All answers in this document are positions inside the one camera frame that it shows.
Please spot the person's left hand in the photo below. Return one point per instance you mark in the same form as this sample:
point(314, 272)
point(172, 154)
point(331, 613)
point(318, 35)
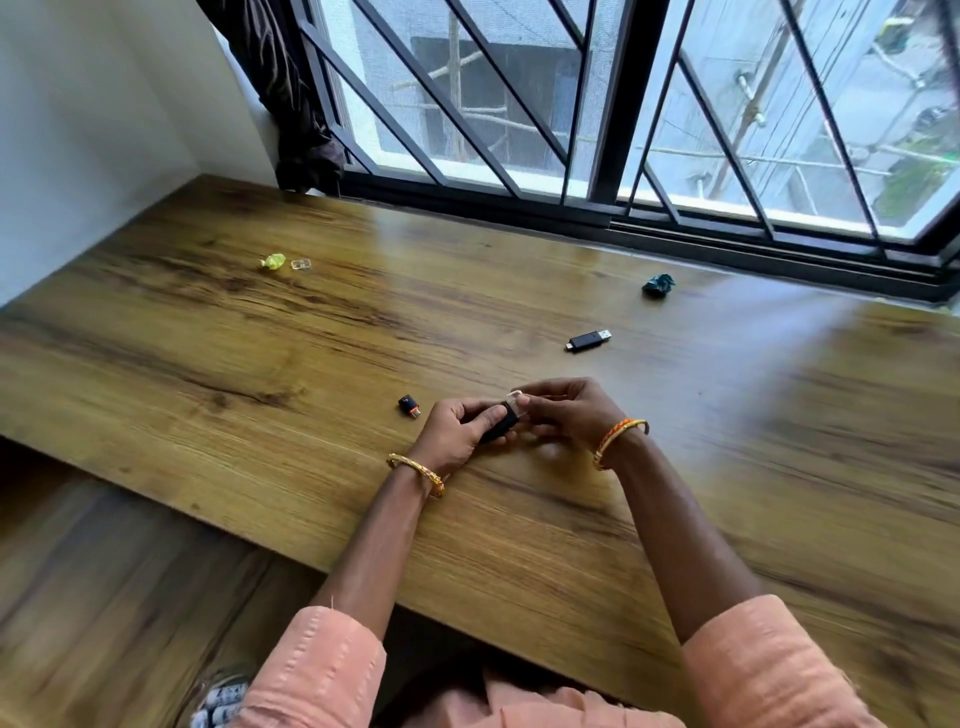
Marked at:
point(444, 439)

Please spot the person's right hand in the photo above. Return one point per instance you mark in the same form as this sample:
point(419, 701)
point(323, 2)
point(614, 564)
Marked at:
point(581, 420)

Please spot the person's left thumb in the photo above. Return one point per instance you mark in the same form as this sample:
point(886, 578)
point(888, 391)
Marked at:
point(480, 409)

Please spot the person's right thumb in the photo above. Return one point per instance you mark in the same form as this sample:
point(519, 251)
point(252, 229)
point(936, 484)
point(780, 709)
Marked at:
point(536, 407)

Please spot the black usb card reader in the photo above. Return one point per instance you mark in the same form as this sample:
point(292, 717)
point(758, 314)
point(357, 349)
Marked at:
point(499, 424)

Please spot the person's right forearm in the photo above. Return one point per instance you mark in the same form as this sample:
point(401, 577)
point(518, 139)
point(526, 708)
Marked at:
point(675, 525)

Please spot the person's left forearm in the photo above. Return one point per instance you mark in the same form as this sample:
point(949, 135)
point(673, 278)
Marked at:
point(382, 547)

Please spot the small black red cap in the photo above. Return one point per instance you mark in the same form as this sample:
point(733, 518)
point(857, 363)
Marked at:
point(409, 406)

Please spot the orange gold bangle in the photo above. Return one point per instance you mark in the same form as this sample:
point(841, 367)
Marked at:
point(615, 436)

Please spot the black usb stick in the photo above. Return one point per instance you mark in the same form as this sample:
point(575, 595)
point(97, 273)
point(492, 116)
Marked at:
point(587, 340)

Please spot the crumpled dark teal wrapper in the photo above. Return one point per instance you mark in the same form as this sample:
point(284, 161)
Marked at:
point(658, 285)

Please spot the crumpled green wrapper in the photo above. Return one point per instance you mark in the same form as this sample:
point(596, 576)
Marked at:
point(274, 262)

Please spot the black metal window grille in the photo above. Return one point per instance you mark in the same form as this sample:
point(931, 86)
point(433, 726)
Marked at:
point(630, 97)

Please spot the peach long-sleeved garment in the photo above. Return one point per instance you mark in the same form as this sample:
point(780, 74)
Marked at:
point(765, 667)

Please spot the dark brown curtain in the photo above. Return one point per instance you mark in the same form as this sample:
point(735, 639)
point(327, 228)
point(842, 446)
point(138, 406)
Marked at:
point(289, 97)

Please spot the patterned sandal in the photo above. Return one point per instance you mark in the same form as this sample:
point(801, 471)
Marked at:
point(217, 701)

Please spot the black window frame track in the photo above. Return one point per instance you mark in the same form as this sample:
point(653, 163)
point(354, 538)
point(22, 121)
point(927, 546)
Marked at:
point(675, 238)

